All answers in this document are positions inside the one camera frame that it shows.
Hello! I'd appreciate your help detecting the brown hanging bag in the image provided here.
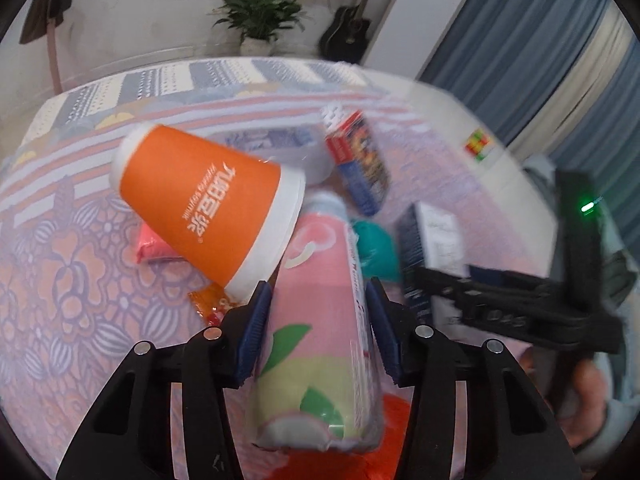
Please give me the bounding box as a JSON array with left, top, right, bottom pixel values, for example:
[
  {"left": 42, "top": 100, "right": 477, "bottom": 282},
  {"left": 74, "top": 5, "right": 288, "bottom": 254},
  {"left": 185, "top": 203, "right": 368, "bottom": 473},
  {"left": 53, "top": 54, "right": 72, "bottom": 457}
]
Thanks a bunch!
[{"left": 20, "top": 0, "right": 49, "bottom": 46}]

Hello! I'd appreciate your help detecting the blue and white box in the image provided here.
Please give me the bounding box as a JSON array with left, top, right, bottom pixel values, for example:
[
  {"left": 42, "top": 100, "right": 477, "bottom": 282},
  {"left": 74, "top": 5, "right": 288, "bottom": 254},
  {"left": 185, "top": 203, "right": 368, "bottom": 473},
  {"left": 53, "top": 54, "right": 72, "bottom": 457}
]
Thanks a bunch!
[{"left": 395, "top": 202, "right": 473, "bottom": 321}]

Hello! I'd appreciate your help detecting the orange object under bottle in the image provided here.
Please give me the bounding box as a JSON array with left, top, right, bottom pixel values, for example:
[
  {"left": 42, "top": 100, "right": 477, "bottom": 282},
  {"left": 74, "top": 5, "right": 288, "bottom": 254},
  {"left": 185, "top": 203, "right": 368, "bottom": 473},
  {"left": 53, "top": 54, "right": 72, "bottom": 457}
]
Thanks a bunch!
[{"left": 287, "top": 395, "right": 416, "bottom": 480}]

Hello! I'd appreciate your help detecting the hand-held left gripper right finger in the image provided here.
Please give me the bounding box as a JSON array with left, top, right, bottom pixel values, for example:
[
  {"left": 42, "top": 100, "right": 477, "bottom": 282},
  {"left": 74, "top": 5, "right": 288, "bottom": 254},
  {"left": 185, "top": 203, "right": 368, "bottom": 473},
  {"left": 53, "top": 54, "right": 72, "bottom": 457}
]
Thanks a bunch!
[{"left": 365, "top": 277, "right": 576, "bottom": 480}]

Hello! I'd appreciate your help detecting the orange candy wrapper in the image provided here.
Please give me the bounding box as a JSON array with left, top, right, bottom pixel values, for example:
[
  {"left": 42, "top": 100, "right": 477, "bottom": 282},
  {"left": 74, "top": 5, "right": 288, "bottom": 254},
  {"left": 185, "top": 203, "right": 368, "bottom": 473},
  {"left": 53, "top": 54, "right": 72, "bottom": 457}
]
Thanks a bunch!
[{"left": 187, "top": 282, "right": 238, "bottom": 328}]

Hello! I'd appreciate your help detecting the teal crumpled packet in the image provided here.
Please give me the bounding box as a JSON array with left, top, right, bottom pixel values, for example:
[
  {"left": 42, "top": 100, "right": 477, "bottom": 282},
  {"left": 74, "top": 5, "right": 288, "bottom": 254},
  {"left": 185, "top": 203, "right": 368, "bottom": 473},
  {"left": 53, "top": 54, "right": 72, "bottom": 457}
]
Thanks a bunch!
[{"left": 350, "top": 220, "right": 401, "bottom": 281}]

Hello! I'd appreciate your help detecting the potted green plant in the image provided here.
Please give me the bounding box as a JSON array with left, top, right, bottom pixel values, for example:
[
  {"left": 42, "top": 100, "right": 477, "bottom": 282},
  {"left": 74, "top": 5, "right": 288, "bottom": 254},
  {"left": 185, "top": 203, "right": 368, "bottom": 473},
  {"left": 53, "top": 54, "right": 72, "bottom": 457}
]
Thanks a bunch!
[{"left": 207, "top": 0, "right": 307, "bottom": 56}]

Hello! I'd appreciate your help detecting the black hanging bag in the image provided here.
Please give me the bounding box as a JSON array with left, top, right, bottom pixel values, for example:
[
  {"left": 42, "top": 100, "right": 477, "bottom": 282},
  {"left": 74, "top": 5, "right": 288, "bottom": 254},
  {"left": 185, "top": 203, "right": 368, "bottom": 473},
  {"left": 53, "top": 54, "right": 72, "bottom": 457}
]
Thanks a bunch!
[{"left": 50, "top": 0, "right": 80, "bottom": 26}]

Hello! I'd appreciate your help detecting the person's right forearm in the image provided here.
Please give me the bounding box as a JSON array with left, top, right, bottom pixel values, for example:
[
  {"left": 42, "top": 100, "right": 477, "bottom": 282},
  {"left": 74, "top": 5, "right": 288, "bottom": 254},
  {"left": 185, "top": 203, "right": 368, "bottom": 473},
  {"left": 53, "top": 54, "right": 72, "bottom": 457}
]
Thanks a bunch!
[{"left": 575, "top": 240, "right": 640, "bottom": 468}]

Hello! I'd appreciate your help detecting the black acoustic guitar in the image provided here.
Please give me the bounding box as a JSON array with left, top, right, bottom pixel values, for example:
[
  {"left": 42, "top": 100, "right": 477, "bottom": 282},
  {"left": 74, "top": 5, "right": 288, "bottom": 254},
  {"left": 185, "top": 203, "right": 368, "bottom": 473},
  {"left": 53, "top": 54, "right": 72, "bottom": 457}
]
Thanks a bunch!
[{"left": 319, "top": 0, "right": 373, "bottom": 63}]

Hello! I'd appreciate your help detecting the red and blue snack box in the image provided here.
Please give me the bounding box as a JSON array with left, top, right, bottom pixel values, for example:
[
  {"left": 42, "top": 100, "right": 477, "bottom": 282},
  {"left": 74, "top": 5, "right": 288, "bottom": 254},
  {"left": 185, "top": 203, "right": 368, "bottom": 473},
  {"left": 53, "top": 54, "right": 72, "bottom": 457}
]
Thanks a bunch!
[{"left": 322, "top": 102, "right": 393, "bottom": 217}]

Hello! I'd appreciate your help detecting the pink drink bottle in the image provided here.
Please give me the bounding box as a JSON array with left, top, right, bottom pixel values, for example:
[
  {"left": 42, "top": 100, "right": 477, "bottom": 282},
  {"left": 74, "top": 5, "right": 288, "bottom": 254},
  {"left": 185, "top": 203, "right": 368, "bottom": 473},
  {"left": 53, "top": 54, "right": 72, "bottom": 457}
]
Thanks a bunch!
[{"left": 247, "top": 192, "right": 383, "bottom": 453}]

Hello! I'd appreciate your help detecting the orange paper cup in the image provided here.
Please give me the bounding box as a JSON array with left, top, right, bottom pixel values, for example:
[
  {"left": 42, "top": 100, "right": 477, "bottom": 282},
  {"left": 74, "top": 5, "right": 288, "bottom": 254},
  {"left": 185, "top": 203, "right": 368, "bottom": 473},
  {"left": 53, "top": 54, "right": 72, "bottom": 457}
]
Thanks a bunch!
[{"left": 111, "top": 124, "right": 307, "bottom": 297}]

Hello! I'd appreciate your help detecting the striped dotted mat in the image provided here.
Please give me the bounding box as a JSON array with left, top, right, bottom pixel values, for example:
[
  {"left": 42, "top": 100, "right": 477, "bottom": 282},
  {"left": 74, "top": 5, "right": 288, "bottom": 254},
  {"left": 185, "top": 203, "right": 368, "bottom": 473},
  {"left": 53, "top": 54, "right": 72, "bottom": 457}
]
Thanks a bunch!
[{"left": 20, "top": 57, "right": 371, "bottom": 146}]

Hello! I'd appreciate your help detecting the colourful puzzle cube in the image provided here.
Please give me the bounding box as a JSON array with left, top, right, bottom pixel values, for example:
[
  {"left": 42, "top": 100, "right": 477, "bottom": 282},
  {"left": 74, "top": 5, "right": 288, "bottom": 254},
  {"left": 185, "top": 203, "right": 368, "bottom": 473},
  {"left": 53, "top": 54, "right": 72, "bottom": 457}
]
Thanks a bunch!
[{"left": 464, "top": 130, "right": 493, "bottom": 161}]

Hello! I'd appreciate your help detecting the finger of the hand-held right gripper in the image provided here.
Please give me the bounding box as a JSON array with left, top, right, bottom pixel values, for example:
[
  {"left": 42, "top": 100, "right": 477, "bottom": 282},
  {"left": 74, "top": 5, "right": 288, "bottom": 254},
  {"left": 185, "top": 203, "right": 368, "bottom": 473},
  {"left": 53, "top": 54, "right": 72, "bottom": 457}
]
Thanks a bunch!
[
  {"left": 412, "top": 265, "right": 563, "bottom": 303},
  {"left": 405, "top": 282, "right": 532, "bottom": 333}
]

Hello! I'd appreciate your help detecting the pink snack packet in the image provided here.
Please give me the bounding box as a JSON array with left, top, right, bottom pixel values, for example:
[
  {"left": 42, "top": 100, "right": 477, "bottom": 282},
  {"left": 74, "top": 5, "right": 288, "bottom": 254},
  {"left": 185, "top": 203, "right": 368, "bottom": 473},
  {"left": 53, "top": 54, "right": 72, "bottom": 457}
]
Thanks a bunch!
[{"left": 134, "top": 222, "right": 188, "bottom": 266}]

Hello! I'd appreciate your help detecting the clear plastic container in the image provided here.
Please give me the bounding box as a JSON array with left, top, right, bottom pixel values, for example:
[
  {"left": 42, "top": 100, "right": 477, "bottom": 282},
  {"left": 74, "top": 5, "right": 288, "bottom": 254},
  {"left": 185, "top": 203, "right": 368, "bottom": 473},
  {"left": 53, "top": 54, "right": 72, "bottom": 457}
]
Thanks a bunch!
[{"left": 220, "top": 125, "right": 333, "bottom": 186}]

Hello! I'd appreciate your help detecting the blue and cream curtain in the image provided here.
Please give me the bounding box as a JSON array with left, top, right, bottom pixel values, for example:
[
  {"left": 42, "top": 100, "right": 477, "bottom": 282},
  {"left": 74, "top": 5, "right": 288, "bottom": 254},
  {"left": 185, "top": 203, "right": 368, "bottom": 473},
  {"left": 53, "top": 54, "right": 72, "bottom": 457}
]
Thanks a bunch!
[{"left": 420, "top": 0, "right": 640, "bottom": 271}]

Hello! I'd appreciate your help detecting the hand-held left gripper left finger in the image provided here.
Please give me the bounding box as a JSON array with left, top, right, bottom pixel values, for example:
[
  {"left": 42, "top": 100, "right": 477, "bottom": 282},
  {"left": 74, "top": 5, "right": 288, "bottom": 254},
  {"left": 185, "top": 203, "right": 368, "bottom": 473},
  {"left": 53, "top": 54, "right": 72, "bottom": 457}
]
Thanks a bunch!
[{"left": 55, "top": 280, "right": 273, "bottom": 480}]

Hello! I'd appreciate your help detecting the pink coat rack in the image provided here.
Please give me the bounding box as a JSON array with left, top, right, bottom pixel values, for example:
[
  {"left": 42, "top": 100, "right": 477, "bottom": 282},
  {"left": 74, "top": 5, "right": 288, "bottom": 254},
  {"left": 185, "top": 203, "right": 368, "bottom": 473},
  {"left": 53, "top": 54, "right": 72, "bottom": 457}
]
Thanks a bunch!
[{"left": 46, "top": 0, "right": 65, "bottom": 93}]

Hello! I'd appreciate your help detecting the person's right hand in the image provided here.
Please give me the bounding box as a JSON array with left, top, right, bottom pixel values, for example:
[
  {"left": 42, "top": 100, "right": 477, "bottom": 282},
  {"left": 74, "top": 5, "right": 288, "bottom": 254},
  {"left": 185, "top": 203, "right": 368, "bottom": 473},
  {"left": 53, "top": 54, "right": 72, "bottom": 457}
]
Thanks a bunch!
[{"left": 547, "top": 355, "right": 613, "bottom": 448}]

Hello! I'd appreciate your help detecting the floral printed blanket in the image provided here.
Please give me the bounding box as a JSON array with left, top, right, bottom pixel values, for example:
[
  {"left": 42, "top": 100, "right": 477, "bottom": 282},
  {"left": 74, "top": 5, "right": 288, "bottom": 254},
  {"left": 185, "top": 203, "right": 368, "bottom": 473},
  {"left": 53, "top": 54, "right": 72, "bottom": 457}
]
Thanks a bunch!
[{"left": 0, "top": 85, "right": 576, "bottom": 480}]

